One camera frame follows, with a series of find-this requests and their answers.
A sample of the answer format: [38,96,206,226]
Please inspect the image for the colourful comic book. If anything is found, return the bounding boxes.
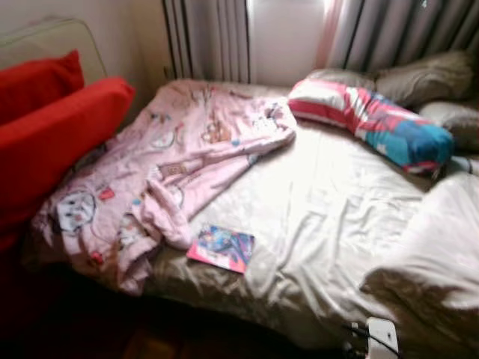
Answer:
[186,225,256,274]

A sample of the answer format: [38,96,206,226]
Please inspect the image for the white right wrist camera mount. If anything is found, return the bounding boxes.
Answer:
[365,318,400,359]

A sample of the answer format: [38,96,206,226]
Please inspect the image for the white pink cloth bundle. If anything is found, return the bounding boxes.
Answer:
[449,153,479,177]

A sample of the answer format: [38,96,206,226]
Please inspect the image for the pink cartoon print blanket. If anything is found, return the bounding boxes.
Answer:
[22,79,298,295]

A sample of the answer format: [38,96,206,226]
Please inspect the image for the beige pillow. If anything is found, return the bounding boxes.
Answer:
[374,51,479,105]
[305,69,375,90]
[419,101,479,154]

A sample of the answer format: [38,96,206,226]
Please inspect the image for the bed with beige floral sheet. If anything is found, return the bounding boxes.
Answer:
[142,79,479,352]

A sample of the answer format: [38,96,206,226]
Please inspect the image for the beige floral duvet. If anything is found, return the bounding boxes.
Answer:
[361,171,479,352]

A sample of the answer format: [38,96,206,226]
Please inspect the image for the grey pleated curtain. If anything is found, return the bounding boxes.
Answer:
[329,0,479,76]
[163,0,251,83]

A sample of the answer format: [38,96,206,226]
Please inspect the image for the red cushion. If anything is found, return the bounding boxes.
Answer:
[0,50,85,124]
[0,77,136,248]

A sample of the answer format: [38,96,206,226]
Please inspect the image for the red white blue bolster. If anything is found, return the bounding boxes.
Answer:
[288,78,455,174]

